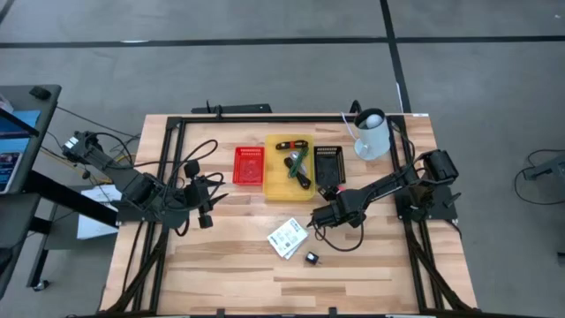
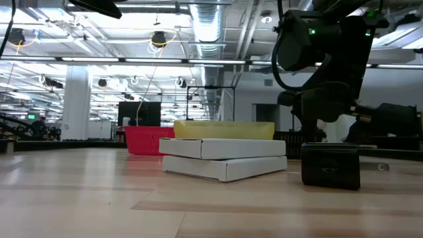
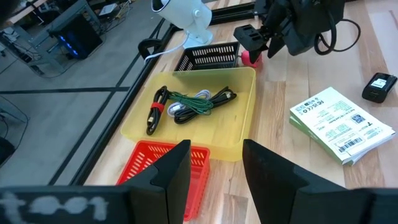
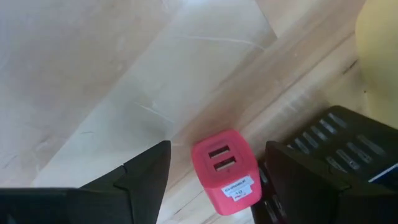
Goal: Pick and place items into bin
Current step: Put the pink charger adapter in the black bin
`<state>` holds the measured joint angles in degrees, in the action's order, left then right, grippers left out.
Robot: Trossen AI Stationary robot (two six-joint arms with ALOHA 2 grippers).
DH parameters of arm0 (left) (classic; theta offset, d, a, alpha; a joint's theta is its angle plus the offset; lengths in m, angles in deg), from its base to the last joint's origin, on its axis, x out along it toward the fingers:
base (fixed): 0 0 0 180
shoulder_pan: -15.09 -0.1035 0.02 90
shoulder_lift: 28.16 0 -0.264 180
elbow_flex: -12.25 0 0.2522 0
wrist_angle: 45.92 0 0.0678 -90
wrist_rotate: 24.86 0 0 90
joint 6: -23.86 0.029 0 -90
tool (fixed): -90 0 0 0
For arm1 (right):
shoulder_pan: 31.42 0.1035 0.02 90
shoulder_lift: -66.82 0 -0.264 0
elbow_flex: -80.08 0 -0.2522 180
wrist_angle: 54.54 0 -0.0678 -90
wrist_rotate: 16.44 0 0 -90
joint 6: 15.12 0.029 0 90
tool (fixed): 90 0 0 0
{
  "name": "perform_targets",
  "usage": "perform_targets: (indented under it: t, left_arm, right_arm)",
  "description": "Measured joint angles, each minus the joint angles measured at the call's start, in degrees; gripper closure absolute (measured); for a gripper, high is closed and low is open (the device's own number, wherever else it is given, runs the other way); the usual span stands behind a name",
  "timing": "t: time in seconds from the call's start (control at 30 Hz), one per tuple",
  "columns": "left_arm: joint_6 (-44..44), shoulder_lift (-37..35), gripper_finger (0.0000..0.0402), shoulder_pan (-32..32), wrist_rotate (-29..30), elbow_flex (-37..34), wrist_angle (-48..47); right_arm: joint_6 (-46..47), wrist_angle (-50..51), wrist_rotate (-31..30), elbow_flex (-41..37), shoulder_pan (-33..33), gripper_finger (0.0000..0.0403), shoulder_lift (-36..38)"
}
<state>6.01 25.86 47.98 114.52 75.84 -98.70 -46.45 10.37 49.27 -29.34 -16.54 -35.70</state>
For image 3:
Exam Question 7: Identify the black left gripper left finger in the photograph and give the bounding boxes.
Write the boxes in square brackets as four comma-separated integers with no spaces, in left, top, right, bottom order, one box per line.
[121,139,192,224]

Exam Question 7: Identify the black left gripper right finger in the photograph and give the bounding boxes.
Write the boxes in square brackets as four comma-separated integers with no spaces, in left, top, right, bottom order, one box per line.
[243,139,371,224]

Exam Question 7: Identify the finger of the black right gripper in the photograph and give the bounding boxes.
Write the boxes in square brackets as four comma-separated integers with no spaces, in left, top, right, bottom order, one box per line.
[267,35,287,59]
[233,24,270,65]

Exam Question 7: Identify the pink charger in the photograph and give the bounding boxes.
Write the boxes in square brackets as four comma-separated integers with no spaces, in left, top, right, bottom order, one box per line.
[241,49,262,68]

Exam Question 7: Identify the white card reader box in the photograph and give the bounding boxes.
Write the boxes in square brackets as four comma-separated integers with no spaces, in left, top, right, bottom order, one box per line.
[289,116,364,167]

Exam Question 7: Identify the plain black cable bundle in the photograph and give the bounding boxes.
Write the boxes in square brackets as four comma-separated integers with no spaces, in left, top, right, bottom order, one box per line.
[173,86,238,125]

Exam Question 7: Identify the green braided cable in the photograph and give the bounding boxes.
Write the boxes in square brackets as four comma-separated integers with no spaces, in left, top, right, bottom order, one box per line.
[167,91,215,116]

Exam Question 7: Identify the lilac braided cable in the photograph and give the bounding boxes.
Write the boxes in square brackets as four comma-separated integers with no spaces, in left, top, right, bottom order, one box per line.
[167,89,212,118]

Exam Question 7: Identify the white card reader boxes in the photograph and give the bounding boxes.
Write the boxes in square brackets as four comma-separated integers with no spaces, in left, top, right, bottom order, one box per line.
[289,86,396,165]

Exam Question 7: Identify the black cable with red strap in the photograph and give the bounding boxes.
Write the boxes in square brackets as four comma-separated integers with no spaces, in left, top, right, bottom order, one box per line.
[146,86,170,136]

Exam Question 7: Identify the black power adapter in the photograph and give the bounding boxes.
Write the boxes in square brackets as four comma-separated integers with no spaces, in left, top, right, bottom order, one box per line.
[361,72,398,104]

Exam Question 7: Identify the yellow plastic bin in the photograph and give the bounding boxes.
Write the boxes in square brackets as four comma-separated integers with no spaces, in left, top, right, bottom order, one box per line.
[120,67,257,162]

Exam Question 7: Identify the red plastic basket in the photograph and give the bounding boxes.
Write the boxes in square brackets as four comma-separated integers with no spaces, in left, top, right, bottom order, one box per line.
[116,139,211,222]

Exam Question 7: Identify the black plastic basket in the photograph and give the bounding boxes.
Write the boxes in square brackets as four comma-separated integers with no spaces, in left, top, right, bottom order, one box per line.
[174,41,241,72]

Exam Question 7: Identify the white spot lamp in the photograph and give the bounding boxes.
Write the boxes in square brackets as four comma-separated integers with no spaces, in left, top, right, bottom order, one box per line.
[151,0,214,50]

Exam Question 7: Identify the white flat device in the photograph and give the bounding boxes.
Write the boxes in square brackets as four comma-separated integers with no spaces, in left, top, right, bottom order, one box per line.
[98,2,119,17]

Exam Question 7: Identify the black computer tower blue lights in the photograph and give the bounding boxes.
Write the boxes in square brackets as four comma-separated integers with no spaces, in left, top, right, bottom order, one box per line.
[48,14,104,60]

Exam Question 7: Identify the grey metal desk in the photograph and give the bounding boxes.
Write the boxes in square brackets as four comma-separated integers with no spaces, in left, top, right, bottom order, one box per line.
[0,0,103,77]

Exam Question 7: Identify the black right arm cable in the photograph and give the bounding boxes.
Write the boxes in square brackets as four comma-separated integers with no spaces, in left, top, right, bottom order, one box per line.
[313,9,361,57]

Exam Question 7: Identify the white lamp cord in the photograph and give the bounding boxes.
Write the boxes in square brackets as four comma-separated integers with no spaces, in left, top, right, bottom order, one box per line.
[143,33,191,65]

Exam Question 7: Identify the black loop bracket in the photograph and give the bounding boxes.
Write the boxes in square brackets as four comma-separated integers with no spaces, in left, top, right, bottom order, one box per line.
[137,38,163,60]

